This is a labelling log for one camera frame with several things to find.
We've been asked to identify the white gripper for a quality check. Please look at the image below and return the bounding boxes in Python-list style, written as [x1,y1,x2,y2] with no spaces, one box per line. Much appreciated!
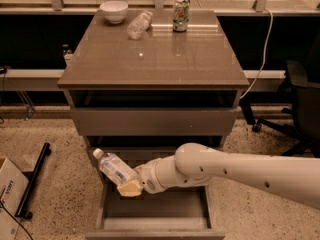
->
[117,159,165,197]

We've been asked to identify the blue label plastic bottle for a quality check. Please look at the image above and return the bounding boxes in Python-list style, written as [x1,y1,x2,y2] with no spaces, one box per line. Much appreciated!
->
[93,148,138,186]

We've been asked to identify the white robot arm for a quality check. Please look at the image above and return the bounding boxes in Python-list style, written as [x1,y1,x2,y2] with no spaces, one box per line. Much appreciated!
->
[118,143,320,209]

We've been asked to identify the grey middle drawer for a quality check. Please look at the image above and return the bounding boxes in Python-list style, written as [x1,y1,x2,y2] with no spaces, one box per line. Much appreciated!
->
[86,135,225,169]

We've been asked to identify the grey drawer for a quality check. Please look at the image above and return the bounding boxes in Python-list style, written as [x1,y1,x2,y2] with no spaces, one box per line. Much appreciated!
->
[86,135,225,169]
[68,90,242,138]
[85,180,225,240]

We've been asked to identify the grey bottom drawer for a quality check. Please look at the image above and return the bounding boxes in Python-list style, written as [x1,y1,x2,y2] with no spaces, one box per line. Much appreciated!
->
[85,180,225,240]

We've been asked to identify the grey top drawer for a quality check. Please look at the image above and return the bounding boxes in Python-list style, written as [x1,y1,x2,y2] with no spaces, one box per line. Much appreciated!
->
[68,90,242,138]

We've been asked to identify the grey drawer cabinet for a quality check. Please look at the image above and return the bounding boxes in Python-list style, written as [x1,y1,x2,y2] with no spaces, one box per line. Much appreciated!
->
[57,9,250,240]

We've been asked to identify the small bottle behind cabinet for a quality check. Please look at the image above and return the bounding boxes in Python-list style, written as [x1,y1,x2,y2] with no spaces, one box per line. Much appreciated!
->
[62,44,73,64]

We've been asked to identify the clear crushed plastic bottle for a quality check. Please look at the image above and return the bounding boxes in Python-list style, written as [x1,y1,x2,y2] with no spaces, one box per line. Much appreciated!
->
[127,11,153,40]

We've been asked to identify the black metal bar stand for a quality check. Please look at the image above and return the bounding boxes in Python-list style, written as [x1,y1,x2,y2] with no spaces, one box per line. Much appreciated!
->
[15,143,51,220]

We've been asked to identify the cardboard box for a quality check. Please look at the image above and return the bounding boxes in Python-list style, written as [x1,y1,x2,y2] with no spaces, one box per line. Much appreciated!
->
[0,158,28,240]

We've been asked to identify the white ceramic bowl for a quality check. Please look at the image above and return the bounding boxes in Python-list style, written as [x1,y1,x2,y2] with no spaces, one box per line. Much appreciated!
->
[100,1,128,24]

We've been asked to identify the colourful drink can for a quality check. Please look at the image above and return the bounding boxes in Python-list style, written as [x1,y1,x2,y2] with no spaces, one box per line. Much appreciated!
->
[173,0,190,32]

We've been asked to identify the black office chair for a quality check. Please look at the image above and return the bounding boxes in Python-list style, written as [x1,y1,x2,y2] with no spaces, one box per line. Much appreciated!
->
[240,32,320,158]

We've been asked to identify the black cable on floor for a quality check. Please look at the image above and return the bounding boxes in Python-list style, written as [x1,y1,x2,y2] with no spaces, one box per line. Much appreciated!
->
[0,200,34,240]

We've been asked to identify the white cable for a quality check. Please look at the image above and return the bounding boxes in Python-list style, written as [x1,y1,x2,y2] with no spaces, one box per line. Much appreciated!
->
[239,9,274,100]

